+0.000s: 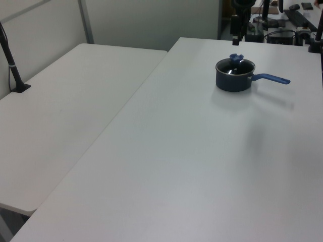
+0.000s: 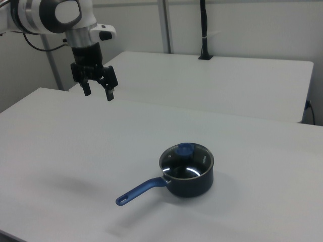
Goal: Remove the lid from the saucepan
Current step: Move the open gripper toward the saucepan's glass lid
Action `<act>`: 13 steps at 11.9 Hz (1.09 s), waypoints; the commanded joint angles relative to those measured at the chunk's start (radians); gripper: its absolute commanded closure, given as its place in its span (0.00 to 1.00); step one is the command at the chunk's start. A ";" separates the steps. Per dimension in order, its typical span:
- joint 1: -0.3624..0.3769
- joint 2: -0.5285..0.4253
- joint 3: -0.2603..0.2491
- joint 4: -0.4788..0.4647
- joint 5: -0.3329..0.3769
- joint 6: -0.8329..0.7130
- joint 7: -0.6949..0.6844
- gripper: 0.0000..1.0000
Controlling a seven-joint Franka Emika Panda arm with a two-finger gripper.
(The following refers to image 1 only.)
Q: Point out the black monitor stand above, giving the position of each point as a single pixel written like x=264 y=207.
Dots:
x=265 y=19

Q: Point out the black computer mouse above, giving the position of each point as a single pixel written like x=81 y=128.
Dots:
x=294 y=7

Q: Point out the black keyboard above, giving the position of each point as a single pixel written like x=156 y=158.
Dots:
x=300 y=18

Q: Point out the black flat wallet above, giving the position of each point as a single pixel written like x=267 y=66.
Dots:
x=307 y=5

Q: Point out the black clamped camera pole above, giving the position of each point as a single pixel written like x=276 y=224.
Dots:
x=318 y=34

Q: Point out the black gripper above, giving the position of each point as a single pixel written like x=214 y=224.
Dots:
x=242 y=4

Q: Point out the black computer box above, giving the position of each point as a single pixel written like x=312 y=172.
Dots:
x=280 y=37

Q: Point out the black camera pole white tie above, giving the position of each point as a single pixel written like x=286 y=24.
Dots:
x=12 y=68

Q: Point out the white folding side table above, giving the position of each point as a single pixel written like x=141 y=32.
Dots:
x=63 y=113

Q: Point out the grey metal partition post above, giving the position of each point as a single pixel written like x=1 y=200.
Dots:
x=87 y=22

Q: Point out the glass lid blue knob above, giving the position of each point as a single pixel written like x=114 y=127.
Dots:
x=234 y=67

